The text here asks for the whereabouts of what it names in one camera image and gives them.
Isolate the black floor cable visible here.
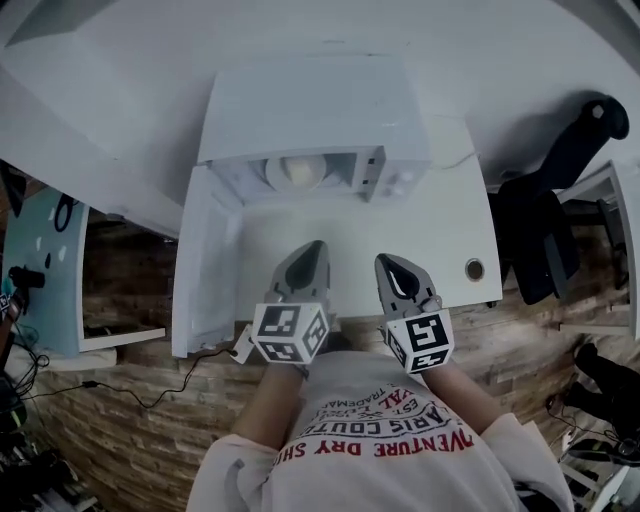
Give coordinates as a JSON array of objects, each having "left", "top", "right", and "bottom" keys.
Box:
[{"left": 29, "top": 344, "right": 237, "bottom": 410}]

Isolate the black office chair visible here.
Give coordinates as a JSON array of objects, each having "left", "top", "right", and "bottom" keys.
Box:
[{"left": 486, "top": 89, "right": 631, "bottom": 306}]

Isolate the person's left forearm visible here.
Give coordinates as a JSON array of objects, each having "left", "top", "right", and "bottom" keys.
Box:
[{"left": 231, "top": 360, "right": 312, "bottom": 443}]

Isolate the white shelf unit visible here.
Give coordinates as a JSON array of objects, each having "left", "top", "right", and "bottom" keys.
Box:
[{"left": 74, "top": 204, "right": 182, "bottom": 354}]

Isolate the person's right forearm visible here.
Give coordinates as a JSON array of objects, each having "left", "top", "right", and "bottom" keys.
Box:
[{"left": 422, "top": 359, "right": 507, "bottom": 437}]

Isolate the white microwave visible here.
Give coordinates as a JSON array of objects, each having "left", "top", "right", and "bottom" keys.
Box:
[{"left": 171, "top": 69, "right": 432, "bottom": 359}]

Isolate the white side cabinet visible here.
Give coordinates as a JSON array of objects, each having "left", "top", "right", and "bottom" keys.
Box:
[{"left": 553, "top": 159, "right": 640, "bottom": 342}]

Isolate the light blue cartoon board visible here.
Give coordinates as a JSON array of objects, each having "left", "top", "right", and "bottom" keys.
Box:
[{"left": 3, "top": 188, "right": 90, "bottom": 359}]

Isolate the black bag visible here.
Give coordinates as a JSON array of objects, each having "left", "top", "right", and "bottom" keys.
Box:
[{"left": 564, "top": 341, "right": 640, "bottom": 431}]

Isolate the white printed t-shirt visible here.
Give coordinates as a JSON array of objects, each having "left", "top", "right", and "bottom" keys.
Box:
[{"left": 186, "top": 349, "right": 576, "bottom": 512}]

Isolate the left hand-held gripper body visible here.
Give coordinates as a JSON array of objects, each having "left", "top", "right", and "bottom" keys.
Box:
[{"left": 249, "top": 282, "right": 334, "bottom": 366}]

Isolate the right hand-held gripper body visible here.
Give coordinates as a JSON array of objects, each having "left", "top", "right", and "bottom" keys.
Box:
[{"left": 381, "top": 293, "right": 456, "bottom": 376}]

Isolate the white plate of food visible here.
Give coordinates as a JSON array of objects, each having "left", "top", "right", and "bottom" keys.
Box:
[{"left": 263, "top": 154, "right": 332, "bottom": 193}]

